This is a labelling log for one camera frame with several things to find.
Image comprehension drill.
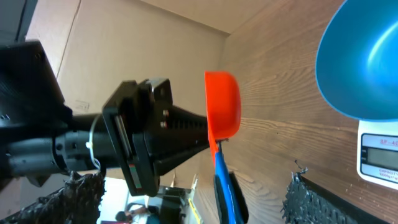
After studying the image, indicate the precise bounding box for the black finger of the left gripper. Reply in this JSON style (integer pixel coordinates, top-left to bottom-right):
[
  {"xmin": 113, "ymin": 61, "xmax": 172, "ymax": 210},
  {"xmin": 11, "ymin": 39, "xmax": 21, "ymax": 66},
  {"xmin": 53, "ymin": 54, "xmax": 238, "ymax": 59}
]
[{"xmin": 154, "ymin": 105, "xmax": 209, "ymax": 176}]

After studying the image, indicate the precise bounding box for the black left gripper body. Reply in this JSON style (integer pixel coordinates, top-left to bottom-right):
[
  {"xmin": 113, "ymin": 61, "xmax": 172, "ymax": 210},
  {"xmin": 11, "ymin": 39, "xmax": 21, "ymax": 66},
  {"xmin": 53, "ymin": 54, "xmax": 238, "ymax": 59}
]
[{"xmin": 102, "ymin": 78, "xmax": 173, "ymax": 197}]

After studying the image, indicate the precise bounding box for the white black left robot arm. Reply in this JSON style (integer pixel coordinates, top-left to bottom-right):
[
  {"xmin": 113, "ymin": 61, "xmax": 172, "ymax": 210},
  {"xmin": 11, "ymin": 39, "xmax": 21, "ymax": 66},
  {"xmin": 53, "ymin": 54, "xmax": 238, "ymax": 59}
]
[{"xmin": 1, "ymin": 41, "xmax": 249, "ymax": 223}]

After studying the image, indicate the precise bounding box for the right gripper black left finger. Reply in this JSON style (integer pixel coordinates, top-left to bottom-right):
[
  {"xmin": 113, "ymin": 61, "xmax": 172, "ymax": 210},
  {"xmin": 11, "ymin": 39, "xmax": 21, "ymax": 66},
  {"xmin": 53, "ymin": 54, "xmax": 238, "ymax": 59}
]
[{"xmin": 1, "ymin": 171, "xmax": 105, "ymax": 224}]

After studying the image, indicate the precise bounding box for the teal plastic bowl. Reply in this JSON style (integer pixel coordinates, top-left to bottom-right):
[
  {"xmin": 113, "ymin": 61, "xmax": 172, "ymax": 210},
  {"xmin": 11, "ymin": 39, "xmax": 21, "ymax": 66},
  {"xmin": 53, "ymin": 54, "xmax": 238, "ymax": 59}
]
[{"xmin": 315, "ymin": 0, "xmax": 397, "ymax": 122}]

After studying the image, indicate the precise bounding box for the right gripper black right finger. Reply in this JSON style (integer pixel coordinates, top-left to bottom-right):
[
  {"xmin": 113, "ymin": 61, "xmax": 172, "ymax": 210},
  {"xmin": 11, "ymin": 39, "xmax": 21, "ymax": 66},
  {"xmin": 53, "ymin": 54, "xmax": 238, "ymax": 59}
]
[{"xmin": 280, "ymin": 166, "xmax": 386, "ymax": 224}]

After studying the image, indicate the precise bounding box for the red measuring scoop blue handle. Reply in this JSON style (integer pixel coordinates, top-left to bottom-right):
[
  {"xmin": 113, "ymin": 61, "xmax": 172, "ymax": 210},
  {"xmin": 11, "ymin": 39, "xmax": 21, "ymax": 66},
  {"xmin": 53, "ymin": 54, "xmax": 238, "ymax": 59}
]
[{"xmin": 204, "ymin": 70, "xmax": 246, "ymax": 224}]

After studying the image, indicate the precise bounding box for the white digital kitchen scale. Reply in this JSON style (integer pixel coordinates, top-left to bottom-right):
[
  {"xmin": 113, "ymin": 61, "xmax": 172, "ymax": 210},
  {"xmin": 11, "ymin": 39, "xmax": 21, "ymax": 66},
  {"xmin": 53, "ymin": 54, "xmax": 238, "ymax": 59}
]
[{"xmin": 356, "ymin": 121, "xmax": 397, "ymax": 190}]

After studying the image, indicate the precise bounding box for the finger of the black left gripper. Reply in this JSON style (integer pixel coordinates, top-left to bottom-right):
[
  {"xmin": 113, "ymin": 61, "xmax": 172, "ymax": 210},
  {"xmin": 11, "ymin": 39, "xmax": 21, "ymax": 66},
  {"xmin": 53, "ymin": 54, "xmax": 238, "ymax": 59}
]
[{"xmin": 213, "ymin": 172, "xmax": 249, "ymax": 224}]

